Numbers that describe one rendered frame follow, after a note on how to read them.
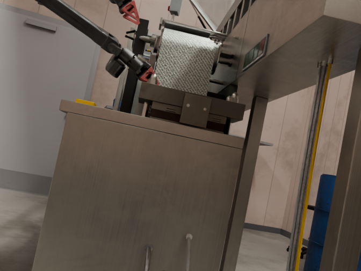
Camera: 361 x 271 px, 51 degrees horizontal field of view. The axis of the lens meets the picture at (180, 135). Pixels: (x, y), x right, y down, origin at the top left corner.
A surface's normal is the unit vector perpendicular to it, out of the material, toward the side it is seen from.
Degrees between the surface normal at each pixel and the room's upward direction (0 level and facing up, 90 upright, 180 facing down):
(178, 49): 90
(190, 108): 90
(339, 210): 90
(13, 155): 90
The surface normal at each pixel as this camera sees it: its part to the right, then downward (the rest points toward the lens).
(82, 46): 0.27, 0.00
